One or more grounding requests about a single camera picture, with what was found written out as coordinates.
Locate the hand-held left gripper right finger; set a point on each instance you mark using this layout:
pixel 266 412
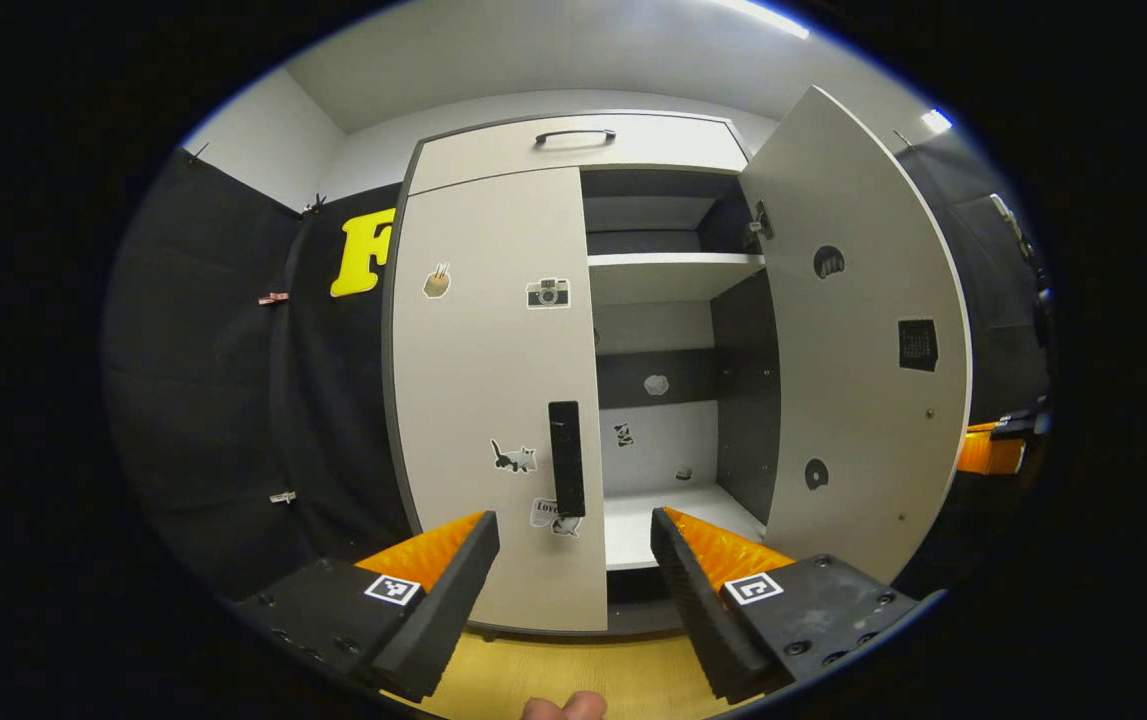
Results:
pixel 698 610

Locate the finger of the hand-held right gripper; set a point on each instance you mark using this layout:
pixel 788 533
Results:
pixel 993 450

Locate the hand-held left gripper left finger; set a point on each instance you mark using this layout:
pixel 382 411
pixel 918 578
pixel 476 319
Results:
pixel 448 600

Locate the shoe cabinet door cherry sticker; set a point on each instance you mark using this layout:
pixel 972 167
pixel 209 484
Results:
pixel 863 400

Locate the shoe cabinet door camera sticker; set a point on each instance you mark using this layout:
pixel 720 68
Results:
pixel 483 380

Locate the double-door shoe cabinet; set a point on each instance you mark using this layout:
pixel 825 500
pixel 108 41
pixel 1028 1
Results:
pixel 653 330

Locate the white cabinet bottom board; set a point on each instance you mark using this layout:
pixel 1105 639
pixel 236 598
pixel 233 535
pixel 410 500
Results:
pixel 633 525

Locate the metal door hinge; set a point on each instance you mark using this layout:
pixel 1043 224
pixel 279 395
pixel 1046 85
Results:
pixel 760 222

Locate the white cabinet shelf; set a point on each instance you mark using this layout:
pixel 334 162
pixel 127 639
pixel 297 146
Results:
pixel 673 275

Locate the white cabinet drawer front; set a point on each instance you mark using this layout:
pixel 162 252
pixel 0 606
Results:
pixel 493 155

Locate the small ceiling light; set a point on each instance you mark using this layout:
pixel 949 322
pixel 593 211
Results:
pixel 936 120

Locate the black backdrop cloth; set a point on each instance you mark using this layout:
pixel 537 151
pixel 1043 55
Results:
pixel 223 400

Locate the pink clip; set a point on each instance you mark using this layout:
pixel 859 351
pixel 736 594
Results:
pixel 273 298

